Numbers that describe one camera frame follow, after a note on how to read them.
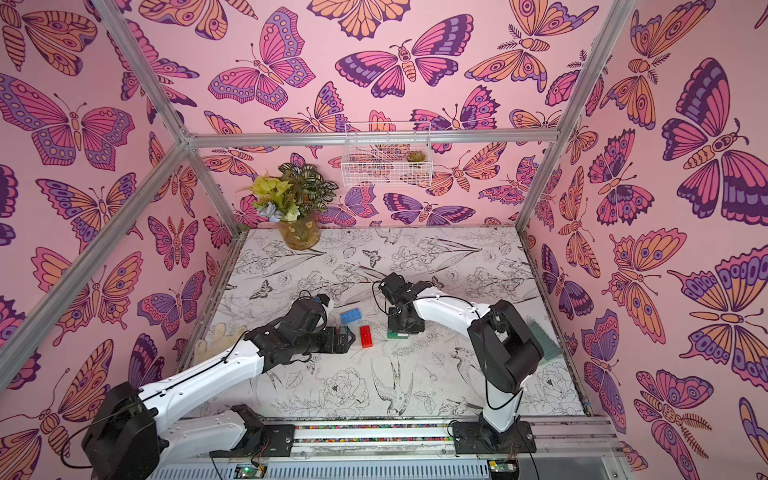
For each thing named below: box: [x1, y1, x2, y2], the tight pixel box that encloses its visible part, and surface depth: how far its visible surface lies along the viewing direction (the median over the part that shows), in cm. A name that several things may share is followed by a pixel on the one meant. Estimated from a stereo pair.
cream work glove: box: [194, 322, 247, 367], surface depth 92 cm
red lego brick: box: [359, 325, 373, 349], surface depth 92 cm
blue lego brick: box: [340, 308, 363, 324], surface depth 97 cm
